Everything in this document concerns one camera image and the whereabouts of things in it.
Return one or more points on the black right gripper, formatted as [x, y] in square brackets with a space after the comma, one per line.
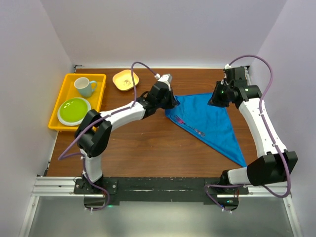
[214, 100]

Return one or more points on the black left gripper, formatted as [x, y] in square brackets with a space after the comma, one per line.
[173, 102]

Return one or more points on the blue cloth napkin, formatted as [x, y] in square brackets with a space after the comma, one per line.
[213, 121]

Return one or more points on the iridescent metal fork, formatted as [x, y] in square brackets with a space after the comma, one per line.
[180, 121]

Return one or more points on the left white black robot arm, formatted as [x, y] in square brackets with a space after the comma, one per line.
[94, 132]

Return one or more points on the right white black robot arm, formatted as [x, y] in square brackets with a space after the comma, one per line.
[259, 138]

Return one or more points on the yellow square bowl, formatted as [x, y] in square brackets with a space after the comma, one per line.
[123, 80]

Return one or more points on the yellow plastic tray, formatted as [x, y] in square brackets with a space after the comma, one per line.
[69, 91]

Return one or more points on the light blue ceramic mug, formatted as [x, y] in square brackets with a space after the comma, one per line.
[85, 87]

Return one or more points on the green plate white rim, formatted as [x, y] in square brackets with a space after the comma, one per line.
[73, 111]

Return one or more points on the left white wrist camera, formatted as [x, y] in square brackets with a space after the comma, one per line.
[166, 78]

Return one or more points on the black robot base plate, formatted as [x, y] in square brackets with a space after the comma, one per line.
[174, 189]

